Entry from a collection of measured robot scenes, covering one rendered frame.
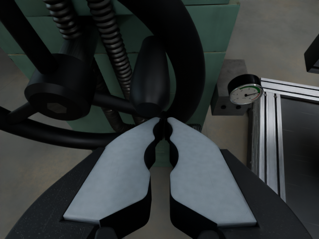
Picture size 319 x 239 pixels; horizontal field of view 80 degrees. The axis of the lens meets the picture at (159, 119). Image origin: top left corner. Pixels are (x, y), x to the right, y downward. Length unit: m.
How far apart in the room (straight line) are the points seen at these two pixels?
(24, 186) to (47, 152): 0.19
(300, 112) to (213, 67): 0.72
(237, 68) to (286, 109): 0.58
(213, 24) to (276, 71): 1.21
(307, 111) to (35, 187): 1.35
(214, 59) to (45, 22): 0.31
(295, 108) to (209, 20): 0.80
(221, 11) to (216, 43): 0.06
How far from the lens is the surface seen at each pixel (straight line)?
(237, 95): 0.41
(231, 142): 1.11
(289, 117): 1.04
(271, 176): 0.85
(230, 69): 0.51
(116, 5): 0.24
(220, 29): 0.38
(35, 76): 0.21
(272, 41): 1.79
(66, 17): 0.25
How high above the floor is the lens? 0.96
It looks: 58 degrees down
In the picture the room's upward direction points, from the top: 4 degrees counter-clockwise
